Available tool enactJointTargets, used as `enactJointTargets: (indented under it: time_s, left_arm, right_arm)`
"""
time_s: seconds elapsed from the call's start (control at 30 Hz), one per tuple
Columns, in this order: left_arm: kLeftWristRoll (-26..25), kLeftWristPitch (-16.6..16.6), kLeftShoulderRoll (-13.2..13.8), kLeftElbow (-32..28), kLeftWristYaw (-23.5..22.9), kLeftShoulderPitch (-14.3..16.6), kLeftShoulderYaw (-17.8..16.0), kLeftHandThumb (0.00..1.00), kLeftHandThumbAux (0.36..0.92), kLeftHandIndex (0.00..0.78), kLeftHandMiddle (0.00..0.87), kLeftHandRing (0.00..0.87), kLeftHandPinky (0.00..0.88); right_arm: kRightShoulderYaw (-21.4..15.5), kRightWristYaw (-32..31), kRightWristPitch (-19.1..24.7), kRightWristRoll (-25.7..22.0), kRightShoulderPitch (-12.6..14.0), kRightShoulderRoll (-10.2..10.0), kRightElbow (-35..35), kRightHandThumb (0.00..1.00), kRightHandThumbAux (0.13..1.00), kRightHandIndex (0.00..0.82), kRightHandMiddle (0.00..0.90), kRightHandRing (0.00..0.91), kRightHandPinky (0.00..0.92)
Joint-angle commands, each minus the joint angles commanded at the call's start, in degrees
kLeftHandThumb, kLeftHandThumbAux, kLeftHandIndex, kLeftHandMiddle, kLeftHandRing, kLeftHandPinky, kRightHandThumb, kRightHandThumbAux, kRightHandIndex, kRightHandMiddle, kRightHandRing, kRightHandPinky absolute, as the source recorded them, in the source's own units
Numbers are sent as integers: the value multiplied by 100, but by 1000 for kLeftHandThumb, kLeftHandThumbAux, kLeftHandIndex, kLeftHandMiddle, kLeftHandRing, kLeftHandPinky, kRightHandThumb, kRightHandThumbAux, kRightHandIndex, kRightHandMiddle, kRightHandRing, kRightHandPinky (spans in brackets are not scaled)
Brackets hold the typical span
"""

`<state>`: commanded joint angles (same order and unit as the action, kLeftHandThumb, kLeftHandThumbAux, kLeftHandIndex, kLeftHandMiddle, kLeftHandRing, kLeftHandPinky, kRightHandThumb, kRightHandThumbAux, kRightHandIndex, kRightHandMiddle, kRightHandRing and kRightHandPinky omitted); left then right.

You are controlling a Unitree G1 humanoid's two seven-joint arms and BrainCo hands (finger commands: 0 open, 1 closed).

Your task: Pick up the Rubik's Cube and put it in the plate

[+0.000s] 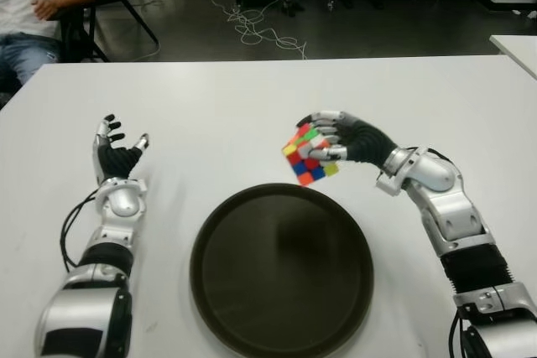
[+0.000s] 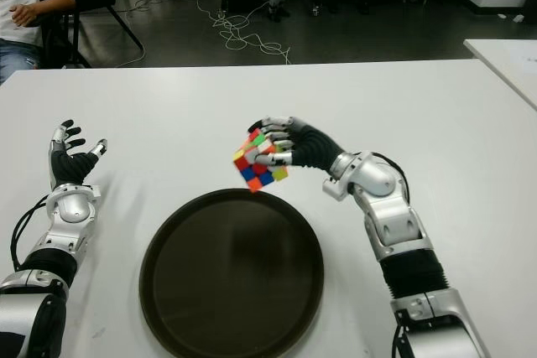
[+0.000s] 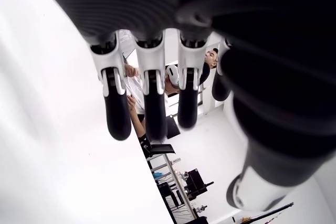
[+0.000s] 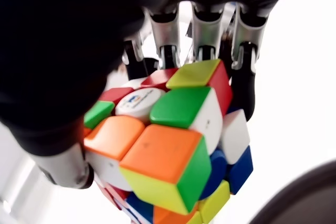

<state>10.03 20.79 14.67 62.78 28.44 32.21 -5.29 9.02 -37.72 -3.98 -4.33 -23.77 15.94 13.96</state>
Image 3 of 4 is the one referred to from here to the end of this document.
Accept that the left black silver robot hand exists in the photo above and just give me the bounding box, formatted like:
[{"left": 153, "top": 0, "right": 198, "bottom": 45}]
[{"left": 31, "top": 0, "right": 336, "bottom": 212}]

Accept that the person with black cap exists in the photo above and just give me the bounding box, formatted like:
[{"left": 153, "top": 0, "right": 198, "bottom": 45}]
[{"left": 204, "top": 47, "right": 220, "bottom": 69}]

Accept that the white VR headset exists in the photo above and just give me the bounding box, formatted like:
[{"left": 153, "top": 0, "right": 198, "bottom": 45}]
[{"left": 165, "top": 64, "right": 181, "bottom": 88}]

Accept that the black office chair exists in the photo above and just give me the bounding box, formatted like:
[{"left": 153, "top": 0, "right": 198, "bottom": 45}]
[{"left": 140, "top": 115, "right": 182, "bottom": 158}]

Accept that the seated person in white shirt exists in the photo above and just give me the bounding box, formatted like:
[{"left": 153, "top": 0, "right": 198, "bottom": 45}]
[{"left": 122, "top": 62, "right": 182, "bottom": 141}]

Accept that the black box on stand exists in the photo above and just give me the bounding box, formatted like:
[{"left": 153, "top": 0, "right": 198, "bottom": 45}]
[{"left": 183, "top": 168, "right": 215, "bottom": 200}]

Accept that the grey metal shelf frame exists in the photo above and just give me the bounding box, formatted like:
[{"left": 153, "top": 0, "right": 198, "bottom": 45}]
[{"left": 146, "top": 153, "right": 200, "bottom": 221}]

